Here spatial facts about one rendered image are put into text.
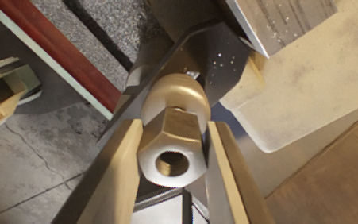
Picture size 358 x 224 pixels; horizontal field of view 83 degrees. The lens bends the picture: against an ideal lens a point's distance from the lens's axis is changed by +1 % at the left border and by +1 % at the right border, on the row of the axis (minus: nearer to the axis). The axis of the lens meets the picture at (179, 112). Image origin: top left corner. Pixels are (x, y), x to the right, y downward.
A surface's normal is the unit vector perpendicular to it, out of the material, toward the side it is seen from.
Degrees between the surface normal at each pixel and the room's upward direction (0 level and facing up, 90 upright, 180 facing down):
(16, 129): 0
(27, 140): 0
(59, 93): 0
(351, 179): 77
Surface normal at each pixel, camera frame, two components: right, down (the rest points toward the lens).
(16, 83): 0.29, 0.36
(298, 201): -0.83, -0.34
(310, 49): -0.02, 0.47
